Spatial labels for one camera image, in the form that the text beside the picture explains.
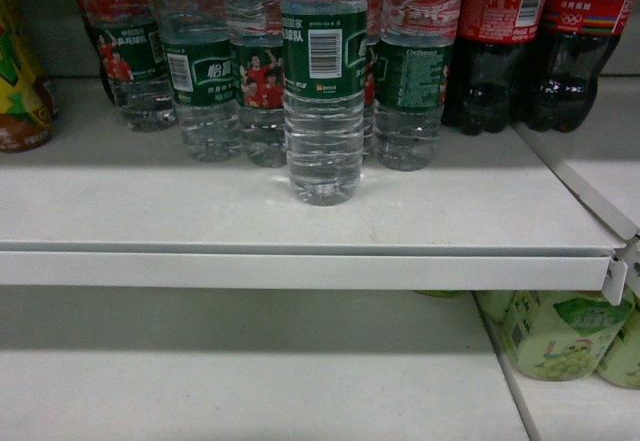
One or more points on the middle rear water bottle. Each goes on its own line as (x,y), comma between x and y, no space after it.
(255,35)

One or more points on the rear green drink bottle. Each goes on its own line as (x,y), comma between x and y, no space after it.
(495,304)

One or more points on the right green drink bottle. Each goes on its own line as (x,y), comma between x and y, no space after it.
(620,364)

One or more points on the hidden rear water bottle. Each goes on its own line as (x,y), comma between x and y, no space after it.
(372,39)

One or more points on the green grape drink bottle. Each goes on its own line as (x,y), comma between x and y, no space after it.
(561,335)

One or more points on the clear water bottle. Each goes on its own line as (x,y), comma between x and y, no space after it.
(324,44)

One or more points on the left cola bottle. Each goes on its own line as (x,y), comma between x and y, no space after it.
(492,39)

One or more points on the cola bottle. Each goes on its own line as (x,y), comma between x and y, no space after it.
(575,40)
(492,39)

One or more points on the right water bottle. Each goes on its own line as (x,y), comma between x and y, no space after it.
(412,71)

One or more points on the white metal shelf board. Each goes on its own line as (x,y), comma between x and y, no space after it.
(100,205)

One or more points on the far left water bottle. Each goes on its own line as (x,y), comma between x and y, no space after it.
(128,43)

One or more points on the right cola bottle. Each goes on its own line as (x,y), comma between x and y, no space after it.
(575,40)

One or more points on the yellow lemon tea bottle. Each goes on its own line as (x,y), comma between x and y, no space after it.
(27,107)

